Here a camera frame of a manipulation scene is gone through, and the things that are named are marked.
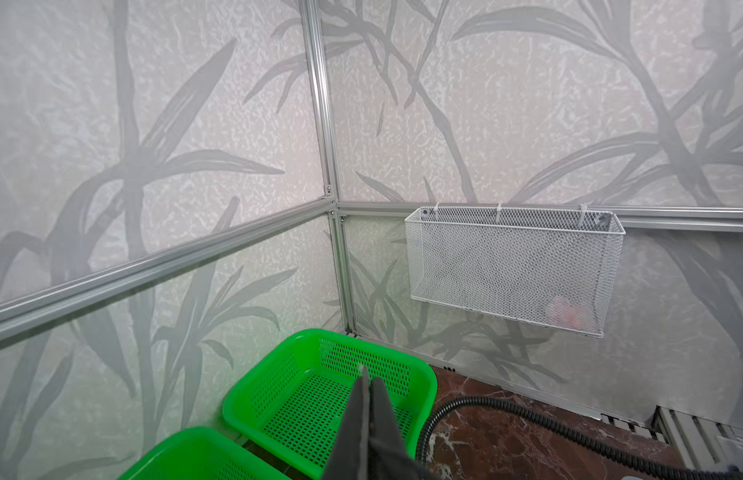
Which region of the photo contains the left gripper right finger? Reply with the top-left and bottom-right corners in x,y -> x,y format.
369,378 -> 437,479

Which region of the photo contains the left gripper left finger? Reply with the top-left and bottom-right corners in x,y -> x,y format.
321,366 -> 370,479

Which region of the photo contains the right green plastic basket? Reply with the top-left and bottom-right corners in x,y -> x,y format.
222,329 -> 437,479

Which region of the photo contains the green plastic basket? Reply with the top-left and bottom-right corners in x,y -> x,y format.
222,329 -> 437,479
120,427 -> 287,479

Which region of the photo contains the middle green plastic basket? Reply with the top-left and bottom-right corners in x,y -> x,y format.
120,427 -> 287,479

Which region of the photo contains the pink object in wire basket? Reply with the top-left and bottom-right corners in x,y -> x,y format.
545,296 -> 591,330

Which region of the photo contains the white wire mesh basket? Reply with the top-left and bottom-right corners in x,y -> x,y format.
405,204 -> 625,338

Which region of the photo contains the aluminium rail base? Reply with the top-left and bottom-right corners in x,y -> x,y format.
601,406 -> 743,471

